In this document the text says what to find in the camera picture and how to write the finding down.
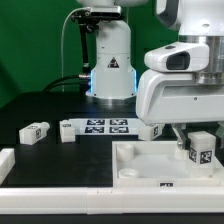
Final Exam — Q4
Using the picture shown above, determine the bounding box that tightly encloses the white U-shaped obstacle fence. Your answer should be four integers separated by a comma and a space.
0, 148, 224, 214

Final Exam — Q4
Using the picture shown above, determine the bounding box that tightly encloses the white square table top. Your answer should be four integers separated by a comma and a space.
112, 141, 224, 187

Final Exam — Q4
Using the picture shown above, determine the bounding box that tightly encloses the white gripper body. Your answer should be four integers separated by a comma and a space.
136, 70, 224, 125

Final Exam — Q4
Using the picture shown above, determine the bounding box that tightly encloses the black camera stand pole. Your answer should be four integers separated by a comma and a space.
79, 24, 90, 74

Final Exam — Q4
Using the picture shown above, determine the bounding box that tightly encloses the white plate with tags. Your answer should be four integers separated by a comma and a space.
69, 118, 143, 135

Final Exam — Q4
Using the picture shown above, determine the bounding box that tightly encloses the white camera cable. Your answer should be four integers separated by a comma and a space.
60, 6, 92, 93

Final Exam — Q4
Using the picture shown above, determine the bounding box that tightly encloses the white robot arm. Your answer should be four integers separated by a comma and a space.
136, 0, 224, 146

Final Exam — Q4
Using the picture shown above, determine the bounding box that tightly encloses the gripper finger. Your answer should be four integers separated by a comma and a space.
172, 124, 191, 150
215, 121, 224, 148

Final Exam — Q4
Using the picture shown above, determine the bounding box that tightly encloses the black cable bundle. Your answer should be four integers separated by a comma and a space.
41, 74, 92, 93

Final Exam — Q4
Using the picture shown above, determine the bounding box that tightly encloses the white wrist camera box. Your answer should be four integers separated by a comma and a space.
144, 42, 209, 72

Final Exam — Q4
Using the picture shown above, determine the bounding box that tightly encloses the black camera on stand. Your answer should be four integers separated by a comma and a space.
71, 6, 122, 24

